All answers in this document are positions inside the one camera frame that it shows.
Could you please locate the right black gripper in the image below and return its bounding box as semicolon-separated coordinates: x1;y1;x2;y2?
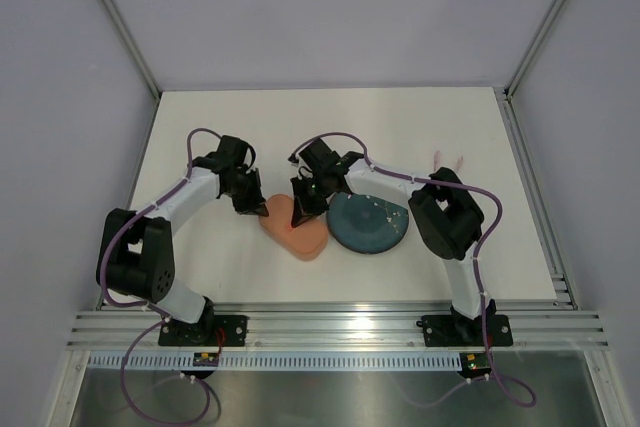
292;173;332;227

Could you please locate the pink lunch box lid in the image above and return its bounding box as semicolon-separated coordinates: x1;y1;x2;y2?
259;194;329;261

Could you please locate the pink lunch box base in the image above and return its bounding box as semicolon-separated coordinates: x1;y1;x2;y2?
259;217;329;261

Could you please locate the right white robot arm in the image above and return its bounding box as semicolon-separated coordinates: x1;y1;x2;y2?
289;141;496;347

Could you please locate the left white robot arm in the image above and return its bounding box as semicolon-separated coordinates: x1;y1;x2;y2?
96;146;269;346

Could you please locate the blue ceramic plate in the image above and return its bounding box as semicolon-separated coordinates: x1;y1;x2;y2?
326;193;409;255

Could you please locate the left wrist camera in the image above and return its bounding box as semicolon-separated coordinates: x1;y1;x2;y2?
217;135;257;168

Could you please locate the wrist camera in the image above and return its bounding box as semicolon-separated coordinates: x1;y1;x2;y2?
217;135;257;168
299;138;340;172

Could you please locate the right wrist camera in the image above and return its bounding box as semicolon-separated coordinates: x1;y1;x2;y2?
299;138;340;172

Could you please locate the aluminium mounting rail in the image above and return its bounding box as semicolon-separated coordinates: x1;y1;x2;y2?
66;302;609;351

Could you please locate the left black base bracket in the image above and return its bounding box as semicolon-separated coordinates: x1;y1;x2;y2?
158;314;249;347

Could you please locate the black base bracket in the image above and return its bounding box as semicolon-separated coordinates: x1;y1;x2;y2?
158;314;249;347
416;313;514;348

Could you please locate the right black base bracket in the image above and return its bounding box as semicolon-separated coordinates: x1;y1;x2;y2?
416;313;514;348

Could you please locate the white slotted cable duct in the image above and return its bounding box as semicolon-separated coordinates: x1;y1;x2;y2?
88;351;462;372

